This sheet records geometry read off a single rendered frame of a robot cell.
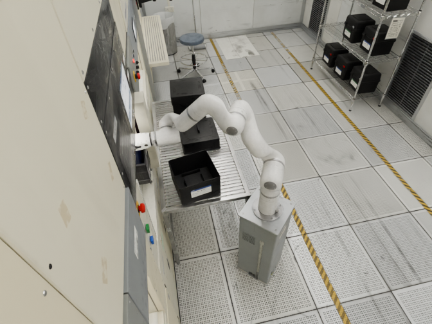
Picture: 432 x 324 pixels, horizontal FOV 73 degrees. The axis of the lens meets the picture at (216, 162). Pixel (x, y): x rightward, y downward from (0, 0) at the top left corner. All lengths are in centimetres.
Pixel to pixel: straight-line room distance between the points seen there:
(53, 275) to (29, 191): 12
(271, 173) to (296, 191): 151
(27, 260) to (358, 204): 292
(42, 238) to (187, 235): 230
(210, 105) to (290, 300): 166
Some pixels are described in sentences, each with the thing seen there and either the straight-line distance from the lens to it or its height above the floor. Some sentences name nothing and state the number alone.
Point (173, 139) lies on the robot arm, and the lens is 165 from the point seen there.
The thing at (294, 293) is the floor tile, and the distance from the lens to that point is 252.
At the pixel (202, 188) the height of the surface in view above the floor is 88.
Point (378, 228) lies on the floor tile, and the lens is 304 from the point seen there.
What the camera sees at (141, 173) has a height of 110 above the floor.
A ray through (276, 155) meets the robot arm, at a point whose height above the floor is 120.
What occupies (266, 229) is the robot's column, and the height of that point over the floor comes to 76.
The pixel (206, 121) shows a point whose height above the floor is 86.
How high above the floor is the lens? 232
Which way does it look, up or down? 45 degrees down
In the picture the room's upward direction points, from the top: 3 degrees counter-clockwise
